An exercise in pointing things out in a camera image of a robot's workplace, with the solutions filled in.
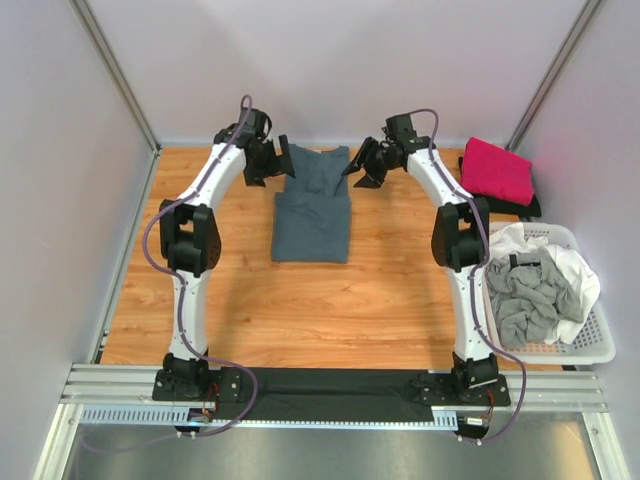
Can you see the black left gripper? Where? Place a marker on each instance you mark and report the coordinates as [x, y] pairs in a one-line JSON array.
[[279, 164]]

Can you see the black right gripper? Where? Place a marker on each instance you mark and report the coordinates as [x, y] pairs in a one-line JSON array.
[[373, 178]]

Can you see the blue-grey t-shirt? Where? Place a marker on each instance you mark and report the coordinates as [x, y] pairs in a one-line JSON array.
[[312, 215]]

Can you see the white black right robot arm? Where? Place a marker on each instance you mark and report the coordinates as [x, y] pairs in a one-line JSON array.
[[459, 241]]

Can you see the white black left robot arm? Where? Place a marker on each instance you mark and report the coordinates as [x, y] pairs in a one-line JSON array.
[[189, 238]]

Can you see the folded pink t-shirt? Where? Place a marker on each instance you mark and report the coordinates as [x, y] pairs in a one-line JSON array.
[[495, 172]]

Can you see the white t-shirt in basket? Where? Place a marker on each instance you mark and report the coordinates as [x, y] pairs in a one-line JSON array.
[[511, 239]]

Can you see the grey t-shirt in basket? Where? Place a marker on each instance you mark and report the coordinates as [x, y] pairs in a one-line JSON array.
[[529, 297]]

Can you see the right aluminium corner post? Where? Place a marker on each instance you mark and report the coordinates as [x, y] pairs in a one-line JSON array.
[[578, 29]]

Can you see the aluminium corner post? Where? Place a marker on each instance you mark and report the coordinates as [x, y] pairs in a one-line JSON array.
[[97, 37], [578, 29]]

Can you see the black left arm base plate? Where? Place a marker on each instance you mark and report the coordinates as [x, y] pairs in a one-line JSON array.
[[199, 383]]

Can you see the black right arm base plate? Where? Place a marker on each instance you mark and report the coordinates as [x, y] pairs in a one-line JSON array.
[[442, 389]]

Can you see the left aluminium corner post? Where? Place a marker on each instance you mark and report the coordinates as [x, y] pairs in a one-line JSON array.
[[97, 37]]

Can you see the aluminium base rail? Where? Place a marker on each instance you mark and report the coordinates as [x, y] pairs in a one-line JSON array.
[[537, 390]]

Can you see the grey slotted cable duct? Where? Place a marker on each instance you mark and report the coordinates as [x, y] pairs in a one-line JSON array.
[[191, 417]]

